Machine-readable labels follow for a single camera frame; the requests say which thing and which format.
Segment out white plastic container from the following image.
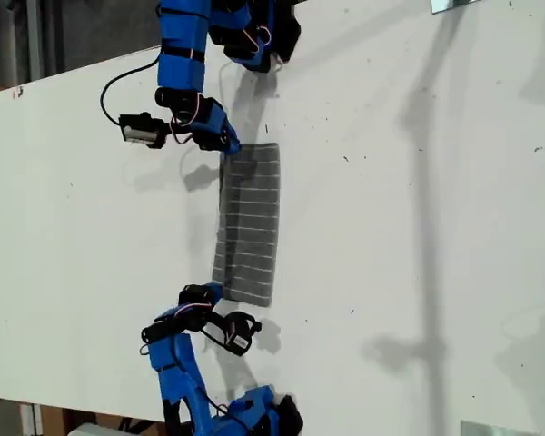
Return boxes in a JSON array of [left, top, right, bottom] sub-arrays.
[[67, 421, 135, 436]]

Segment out grey metal upright beam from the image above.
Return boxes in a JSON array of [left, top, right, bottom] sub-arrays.
[[25, 0, 44, 85]]

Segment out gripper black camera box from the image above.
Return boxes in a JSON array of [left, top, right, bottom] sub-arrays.
[[117, 113, 170, 151], [217, 311, 263, 358]]

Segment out grey white-striped square towel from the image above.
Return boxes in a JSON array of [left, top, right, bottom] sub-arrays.
[[211, 142, 282, 311]]

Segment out camera black cable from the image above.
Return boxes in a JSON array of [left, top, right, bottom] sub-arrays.
[[174, 344, 253, 431], [100, 58, 163, 126]]

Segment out camera black stalk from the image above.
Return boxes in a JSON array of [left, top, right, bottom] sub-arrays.
[[163, 118, 196, 137], [199, 317, 231, 349]]

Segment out white table leg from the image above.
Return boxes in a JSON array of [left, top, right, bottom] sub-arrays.
[[19, 401, 45, 436]]

